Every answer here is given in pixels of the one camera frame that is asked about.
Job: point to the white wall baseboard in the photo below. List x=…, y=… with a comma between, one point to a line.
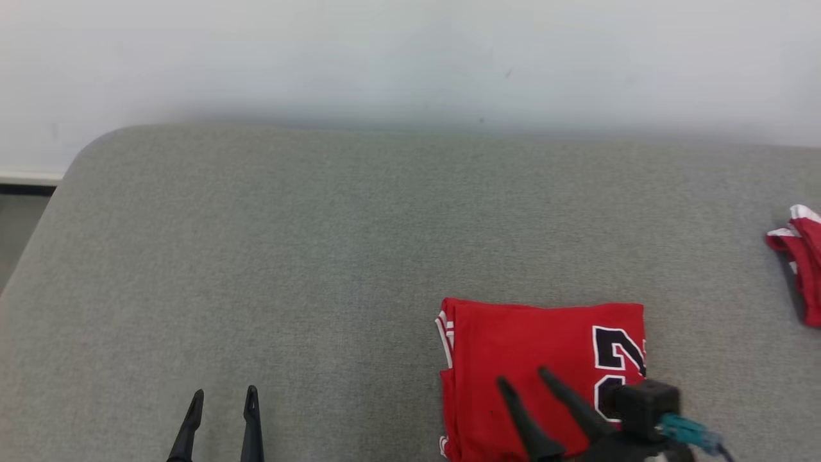
x=29, y=176

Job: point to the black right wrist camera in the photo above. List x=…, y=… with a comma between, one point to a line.
x=644, y=404

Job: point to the red white number jersey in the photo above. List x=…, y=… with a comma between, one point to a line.
x=513, y=340

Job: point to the red shorts white stripe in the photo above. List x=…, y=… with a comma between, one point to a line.
x=805, y=256

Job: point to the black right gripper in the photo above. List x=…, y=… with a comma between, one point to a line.
x=628, y=452

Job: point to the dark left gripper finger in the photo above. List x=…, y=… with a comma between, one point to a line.
x=252, y=430
x=191, y=430

